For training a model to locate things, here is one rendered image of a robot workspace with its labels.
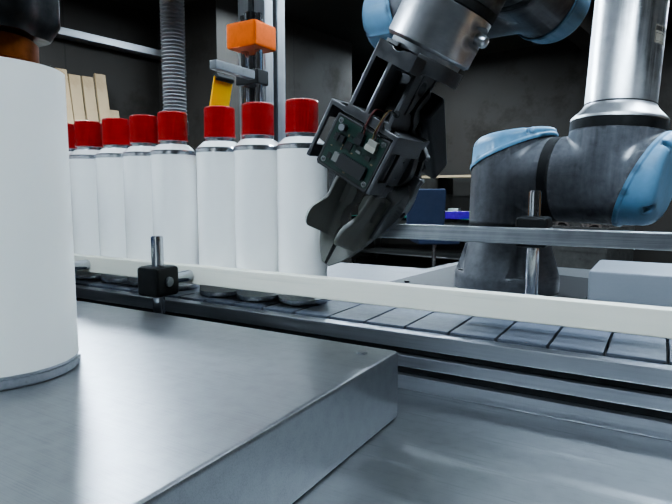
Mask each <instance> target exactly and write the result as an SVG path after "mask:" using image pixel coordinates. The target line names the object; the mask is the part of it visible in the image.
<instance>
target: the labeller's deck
mask: <svg viewBox="0 0 672 504"><path fill-rule="evenodd" d="M76 304H77V324H78V343H79V350H80V351H81V360H80V362H79V363H78V364H77V365H76V366H75V367H74V368H73V369H72V370H70V371H68V372H67V373H65V374H63V375H60V376H58V377H56V378H53V379H50V380H47V381H44V382H40V383H37V384H33V385H29V386H25V387H20V388H15V389H9V390H4V391H0V504H292V503H294V502H295V501H296V500H297V499H298V498H300V497H301V496H302V495H303V494H304V493H306V492H307V491H308V490H309V489H310V488H312V487H313V486H314V485H315V484H316V483H318V482H319V481H320V480H321V479H322V478H324V477H325V476H326V475H327V474H328V473H330V472H331V471H332V470H333V469H334V468H336V467H337V466H338V465H339V464H340V463H342V462H343V461H344V460H345V459H346V458H348V457H349V456H350V455H351V454H352V453H354V452H355V451H356V450H357V449H358V448H360V447H361V446H362V445H363V444H364V443H366V442H367V441H368V440H369V439H370V438H372V437H373V436H374V435H375V434H376V433H378V432H379V431H380V430H381V429H382V428H384V427H385V426H386V425H387V424H388V423H390V422H391V421H392V420H393V419H394V418H396V416H397V394H398V353H397V352H396V351H393V350H386V349H380V348H374V347H368V346H361V345H355V344H349V343H342V342H336V341H330V340H323V339H317V338H311V337H304V336H298V335H292V334H285V333H279V332H273V331H266V330H260V329H254V328H248V327H241V326H235V325H229V324H222V323H216V322H210V321H203V320H197V319H191V318H184V317H178V316H172V315H165V314H159V313H153V312H146V311H140V310H134V309H128V308H121V307H115V306H109V305H102V304H96V303H90V302H83V301H77V300H76Z"/></svg>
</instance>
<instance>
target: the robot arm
mask: <svg viewBox="0 0 672 504"><path fill-rule="evenodd" d="M669 2H670V0H595V4H594V14H593V24H592V34H591V43H590V53H589V63H588V73H587V82H586V92H585V102H584V107H583V109H582V110H581V111H580V112H579V113H578V114H576V115H575V116H574V117H573V118H572V119H571V120H570V128H569V135H568V136H564V137H558V133H557V130H556V129H555V128H554V127H548V126H536V127H529V128H516V129H509V130H503V131H498V132H494V133H490V134H487V135H485V136H483V137H481V138H479V139H478V140H477V141H476V143H475V144H474V147H473V156H472V164H471V166H470V171H471V187H470V208H469V226H487V227H516V219H517V218H518V217H520V216H528V199H529V192H530V191H541V192H542V199H541V216H549V217H551V218H552V221H561V222H577V223H592V224H608V225H613V226H617V227H620V226H623V225H640V226H645V225H650V224H653V223H655V222H656V221H658V220H659V219H660V218H661V217H662V216H663V214H664V213H665V211H666V210H667V208H668V206H669V204H670V202H671V199H672V131H669V128H670V118H669V117H668V116H667V115H666V114H665V113H664V112H663V111H662V110H661V109H660V108H659V106H658V100H659V91H660V82H661V73H662V64H663V55H664V47H665V38H666V29H667V20H668V11H669ZM590 4H591V0H364V3H363V8H362V21H363V27H364V31H365V32H366V36H367V37H368V40H369V42H370V43H371V45H372V46H373V47H374V48H375V50H374V52H373V54H372V56H371V58H370V61H369V63H368V65H367V67H366V69H365V71H364V73H363V75H362V77H361V80H360V82H359V84H358V86H357V88H356V90H355V92H354V94H353V97H352V99H351V101H350V103H347V102H344V101H340V100H336V99H333V98H332V99H331V101H330V103H329V106H328V108H327V110H326V112H325V114H324V117H323V119H322V121H321V123H320V125H319V127H318V130H317V132H316V134H315V136H314V138H313V141H312V143H311V145H310V147H309V149H308V151H307V155H309V156H318V158H317V163H319V164H321V165H322V166H324V167H325V168H327V169H328V170H329V172H328V179H329V191H328V193H327V194H326V196H325V197H324V198H322V199H320V200H319V201H317V202H316V203H314V204H312V205H311V206H310V208H309V209H308V211H307V214H306V217H305V222H306V224H307V225H308V226H311V227H313V228H315V229H318V230H320V252H321V259H322V262H324V263H325V264H326V265H328V266H331V265H334V264H337V263H340V262H343V261H345V260H347V259H349V258H351V257H352V256H354V255H355V254H357V253H358V252H360V251H361V250H362V249H364V248H365V247H367V246H368V245H369V244H370V243H372V242H373V241H374V240H376V239H377V238H379V237H380V236H382V235H383V234H384V233H386V232H387V231H388V230H389V229H391V228H392V227H393V226H394V225H396V224H397V223H398V222H399V221H401V220H402V219H403V218H404V217H405V216H406V214H407V213H408V212H409V211H410V209H411V207H412V206H413V204H414V202H415V199H416V196H417V193H418V190H419V188H420V187H421V186H422V184H423V183H424V182H425V180H424V179H423V178H421V177H420V175H421V172H422V173H423V174H425V175H427V176H428V177H430V178H432V179H435V178H436V177H437V176H438V175H439V174H440V173H441V171H442V170H443V169H444V168H445V166H446V165H447V152H446V128H445V104H444V99H443V98H442V97H440V96H438V95H436V94H434V93H432V92H431V91H432V90H433V88H434V86H435V84H436V82H437V81H438V82H440V83H442V84H444V85H446V86H448V87H450V88H452V89H454V90H455V89H456V87H457V86H458V84H459V82H460V80H461V78H462V75H461V74H459V73H458V72H459V70H460V69H461V70H463V71H465V70H468V69H469V67H470V65H471V63H472V61H473V59H474V58H475V56H476V54H477V52H478V50H479V48H481V49H484V48H486V47H487V45H488V43H489V39H491V38H497V37H502V36H508V35H514V34H518V35H519V36H520V37H521V38H522V39H524V40H527V41H531V42H534V43H537V44H551V43H555V42H558V41H560V40H562V39H564V38H566V37H567V36H569V35H570V34H571V33H573V32H574V31H575V30H576V29H577V28H578V27H579V25H580V24H581V23H582V21H583V20H584V18H585V17H586V15H587V13H588V10H589V7H590ZM329 116H331V117H336V119H335V121H334V123H333V125H332V127H331V130H330V132H329V134H328V136H327V138H326V140H325V142H324V144H319V143H317V142H318V140H319V138H320V136H321V133H322V131H323V129H324V127H325V125H326V123H327V120H328V118H329ZM364 193H365V194H368V195H369V196H365V197H364V198H363V199H362V197H363V195H364ZM361 199H362V201H361ZM360 201H361V203H360V205H359V207H358V215H357V216H356V217H355V218H354V219H352V220H351V221H349V216H350V213H351V210H352V209H353V207H354V206H355V205H357V204H358V203H359V202H360ZM526 253H527V248H522V247H517V246H516V244H506V243H484V242H466V243H465V246H464V248H463V251H462V254H461V256H460V259H459V261H458V264H457V267H456V269H455V277H454V285H455V286H456V287H457V288H462V289H473V290H484V291H496V292H507V293H518V294H525V280H526ZM559 287H560V276H559V272H558V268H557V265H556V261H555V257H554V253H553V250H552V246H548V247H546V248H540V250H539V275H538V295H540V296H553V295H556V294H558V293H559Z"/></svg>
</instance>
